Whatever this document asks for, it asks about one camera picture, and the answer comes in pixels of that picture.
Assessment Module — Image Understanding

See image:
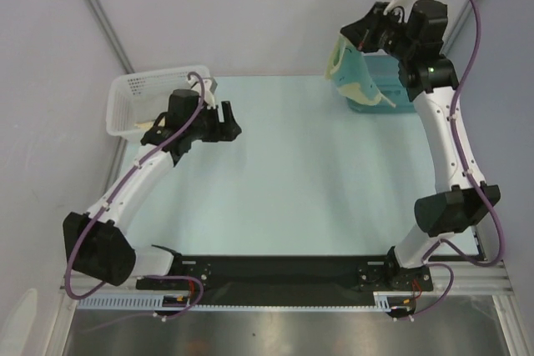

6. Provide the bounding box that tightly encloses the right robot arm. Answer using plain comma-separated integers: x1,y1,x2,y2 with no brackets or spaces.
340,0,501,291

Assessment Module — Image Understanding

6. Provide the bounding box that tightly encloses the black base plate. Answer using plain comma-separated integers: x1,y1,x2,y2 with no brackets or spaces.
135,243,489,308

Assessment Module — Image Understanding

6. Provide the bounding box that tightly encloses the pale yellow towel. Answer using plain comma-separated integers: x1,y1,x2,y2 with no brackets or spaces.
325,34,396,113

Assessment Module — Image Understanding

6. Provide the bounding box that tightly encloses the left slotted cable duct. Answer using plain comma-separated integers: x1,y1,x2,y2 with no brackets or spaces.
78,294,191,311

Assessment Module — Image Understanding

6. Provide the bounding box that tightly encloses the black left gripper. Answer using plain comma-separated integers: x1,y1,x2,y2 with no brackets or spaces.
187,102,241,143

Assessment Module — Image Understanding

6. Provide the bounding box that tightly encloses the aluminium front rail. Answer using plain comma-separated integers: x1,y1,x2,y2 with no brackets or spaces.
70,262,513,296

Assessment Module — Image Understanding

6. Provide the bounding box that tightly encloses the aluminium frame post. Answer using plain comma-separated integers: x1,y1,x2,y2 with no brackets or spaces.
441,0,501,66
83,0,134,74

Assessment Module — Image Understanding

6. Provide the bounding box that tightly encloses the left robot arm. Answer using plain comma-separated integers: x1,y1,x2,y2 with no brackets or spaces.
63,89,242,289

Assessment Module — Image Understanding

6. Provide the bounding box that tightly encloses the white perforated plastic basket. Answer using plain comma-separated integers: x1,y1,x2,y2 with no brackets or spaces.
106,65,210,143

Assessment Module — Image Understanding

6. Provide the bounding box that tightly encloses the left aluminium frame post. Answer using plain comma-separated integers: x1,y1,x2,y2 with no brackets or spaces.
83,0,134,74

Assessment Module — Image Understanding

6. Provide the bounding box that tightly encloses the yellow cream towel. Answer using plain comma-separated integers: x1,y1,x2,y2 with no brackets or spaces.
134,121,154,130

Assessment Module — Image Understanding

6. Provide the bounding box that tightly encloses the teal translucent plastic bin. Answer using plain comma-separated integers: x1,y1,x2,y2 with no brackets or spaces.
346,55,415,114

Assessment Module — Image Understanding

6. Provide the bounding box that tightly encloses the right aluminium frame post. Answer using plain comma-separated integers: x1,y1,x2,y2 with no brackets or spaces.
441,0,501,66

